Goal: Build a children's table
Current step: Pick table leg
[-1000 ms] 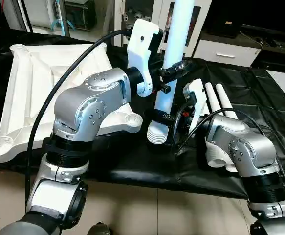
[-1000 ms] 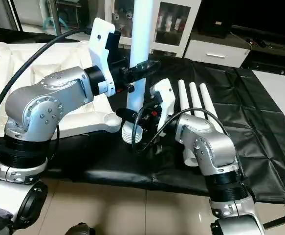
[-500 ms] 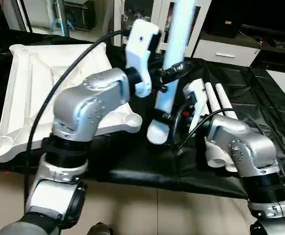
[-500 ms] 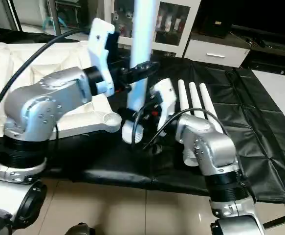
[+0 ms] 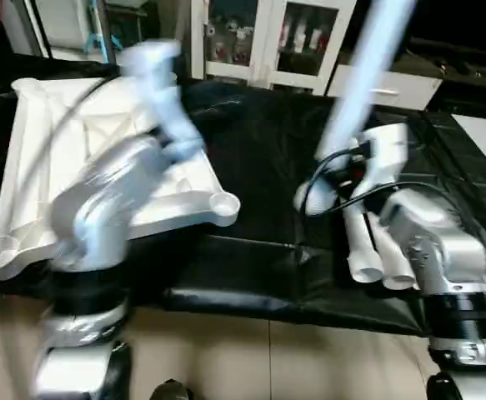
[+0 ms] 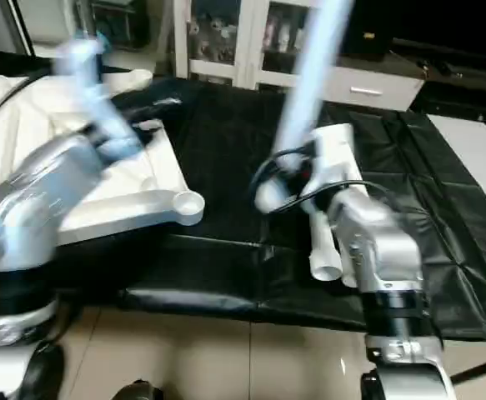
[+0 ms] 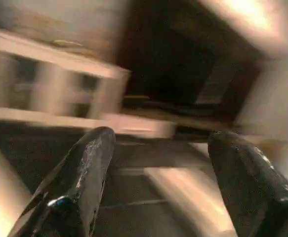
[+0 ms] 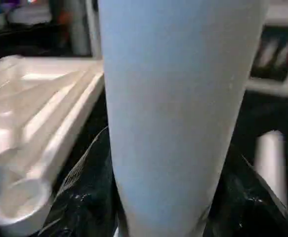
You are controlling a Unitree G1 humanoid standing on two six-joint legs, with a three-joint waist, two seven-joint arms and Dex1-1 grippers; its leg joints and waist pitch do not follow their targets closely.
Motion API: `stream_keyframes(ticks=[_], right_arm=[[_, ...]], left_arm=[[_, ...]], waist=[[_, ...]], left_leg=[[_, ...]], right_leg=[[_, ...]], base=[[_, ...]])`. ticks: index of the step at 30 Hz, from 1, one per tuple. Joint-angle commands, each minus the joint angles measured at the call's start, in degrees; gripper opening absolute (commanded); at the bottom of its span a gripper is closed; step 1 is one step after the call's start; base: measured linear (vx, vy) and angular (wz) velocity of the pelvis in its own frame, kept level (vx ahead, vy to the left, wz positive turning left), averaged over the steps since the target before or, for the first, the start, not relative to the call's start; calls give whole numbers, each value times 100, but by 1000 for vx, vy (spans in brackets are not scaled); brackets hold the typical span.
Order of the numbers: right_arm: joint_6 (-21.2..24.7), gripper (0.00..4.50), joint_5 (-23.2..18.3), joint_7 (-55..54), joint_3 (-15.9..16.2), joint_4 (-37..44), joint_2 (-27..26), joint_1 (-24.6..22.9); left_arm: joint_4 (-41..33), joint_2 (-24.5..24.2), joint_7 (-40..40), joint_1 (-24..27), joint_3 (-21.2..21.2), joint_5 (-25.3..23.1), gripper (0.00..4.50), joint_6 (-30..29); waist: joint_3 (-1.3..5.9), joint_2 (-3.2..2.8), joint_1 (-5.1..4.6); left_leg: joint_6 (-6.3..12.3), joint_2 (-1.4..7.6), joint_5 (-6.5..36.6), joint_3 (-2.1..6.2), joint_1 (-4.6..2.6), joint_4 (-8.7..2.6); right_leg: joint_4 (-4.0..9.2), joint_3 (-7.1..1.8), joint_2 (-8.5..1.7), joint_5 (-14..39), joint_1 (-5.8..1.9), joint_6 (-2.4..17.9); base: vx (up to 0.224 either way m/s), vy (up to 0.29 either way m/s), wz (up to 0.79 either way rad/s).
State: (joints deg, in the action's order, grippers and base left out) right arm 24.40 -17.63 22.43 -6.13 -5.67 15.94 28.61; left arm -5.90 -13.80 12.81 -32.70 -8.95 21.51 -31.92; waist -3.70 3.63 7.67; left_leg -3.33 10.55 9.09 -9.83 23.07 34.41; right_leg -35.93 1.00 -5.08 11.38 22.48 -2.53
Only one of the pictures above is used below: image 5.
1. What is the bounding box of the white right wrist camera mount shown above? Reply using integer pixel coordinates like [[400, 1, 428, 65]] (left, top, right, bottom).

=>
[[353, 123, 411, 203]]

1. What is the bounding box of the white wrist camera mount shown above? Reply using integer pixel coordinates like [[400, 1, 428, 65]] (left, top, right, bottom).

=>
[[116, 39, 207, 161], [353, 123, 411, 203]]

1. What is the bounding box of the white plastic table leg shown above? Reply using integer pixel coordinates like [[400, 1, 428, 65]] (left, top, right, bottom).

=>
[[379, 229, 420, 293], [345, 204, 385, 285], [293, 0, 418, 214]]

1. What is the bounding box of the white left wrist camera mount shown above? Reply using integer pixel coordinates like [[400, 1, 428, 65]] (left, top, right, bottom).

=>
[[116, 39, 207, 161]]

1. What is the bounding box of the white drawer unit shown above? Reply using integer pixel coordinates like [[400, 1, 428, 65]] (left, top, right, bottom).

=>
[[326, 65, 443, 113]]

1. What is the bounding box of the teal floor stand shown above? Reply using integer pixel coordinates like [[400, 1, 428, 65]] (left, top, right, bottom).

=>
[[88, 0, 128, 59]]

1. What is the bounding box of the white glass door cabinet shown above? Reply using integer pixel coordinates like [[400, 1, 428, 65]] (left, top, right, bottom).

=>
[[191, 0, 358, 94]]

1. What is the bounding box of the white plastic table top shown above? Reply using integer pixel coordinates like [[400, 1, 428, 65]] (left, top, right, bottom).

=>
[[0, 75, 243, 281]]

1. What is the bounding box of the black plastic mat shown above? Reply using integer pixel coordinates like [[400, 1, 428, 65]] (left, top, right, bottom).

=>
[[0, 50, 486, 338]]

